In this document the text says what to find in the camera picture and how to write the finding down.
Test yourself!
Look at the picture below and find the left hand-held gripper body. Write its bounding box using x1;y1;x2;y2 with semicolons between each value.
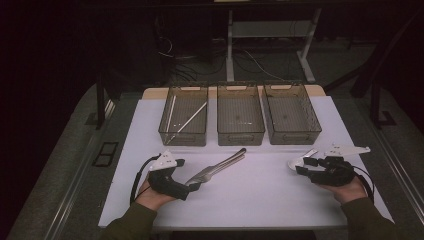
148;149;191;201

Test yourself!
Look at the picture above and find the white metal stand frame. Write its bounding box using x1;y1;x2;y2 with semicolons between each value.
225;8;323;84

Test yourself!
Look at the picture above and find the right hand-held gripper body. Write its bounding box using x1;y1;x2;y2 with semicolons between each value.
308;143;371;188

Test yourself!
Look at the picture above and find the person's left hand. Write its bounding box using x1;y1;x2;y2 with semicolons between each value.
135;179;174;212

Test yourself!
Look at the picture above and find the silver metal utensil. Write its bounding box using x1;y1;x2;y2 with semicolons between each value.
199;147;248;178

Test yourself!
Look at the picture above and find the right hand-held gripper cable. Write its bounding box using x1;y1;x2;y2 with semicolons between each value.
353;166;375;204

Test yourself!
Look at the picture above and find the white table mat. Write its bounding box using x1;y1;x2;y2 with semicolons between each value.
98;95;397;231

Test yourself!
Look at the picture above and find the black diagonal bar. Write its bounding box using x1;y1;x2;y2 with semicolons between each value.
324;9;424;98

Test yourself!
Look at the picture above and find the clear brown plastic bin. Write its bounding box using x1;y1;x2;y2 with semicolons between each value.
216;83;267;147
262;82;323;146
158;84;209;148

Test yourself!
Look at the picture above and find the black metal stand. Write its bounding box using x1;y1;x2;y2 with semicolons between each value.
369;81;398;130

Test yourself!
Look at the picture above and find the black cable bundle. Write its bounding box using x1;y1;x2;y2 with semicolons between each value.
166;59;228;83

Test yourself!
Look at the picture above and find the metal floor rail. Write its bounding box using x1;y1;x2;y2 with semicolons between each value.
366;126;424;214
43;99;116;240

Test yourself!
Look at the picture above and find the person's right hand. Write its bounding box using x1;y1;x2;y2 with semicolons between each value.
318;178;368;205

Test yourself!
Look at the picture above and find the white floor cable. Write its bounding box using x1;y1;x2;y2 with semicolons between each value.
241;49;286;82

